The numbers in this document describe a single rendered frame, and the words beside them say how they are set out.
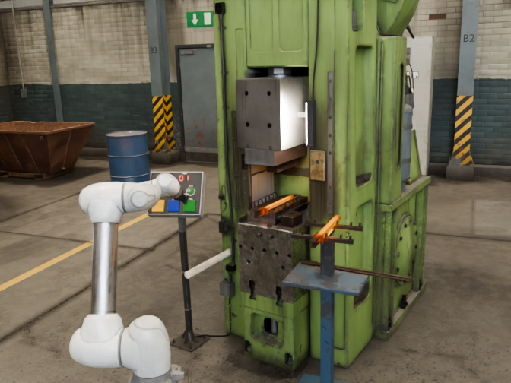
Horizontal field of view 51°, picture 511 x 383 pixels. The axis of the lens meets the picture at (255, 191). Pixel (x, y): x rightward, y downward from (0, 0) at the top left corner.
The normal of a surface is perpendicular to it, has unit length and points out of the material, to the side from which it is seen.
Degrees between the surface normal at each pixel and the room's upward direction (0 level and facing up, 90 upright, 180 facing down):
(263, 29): 90
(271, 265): 90
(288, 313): 90
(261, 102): 90
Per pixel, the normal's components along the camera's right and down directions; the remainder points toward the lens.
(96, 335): -0.02, -0.23
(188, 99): -0.37, 0.24
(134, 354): -0.08, 0.20
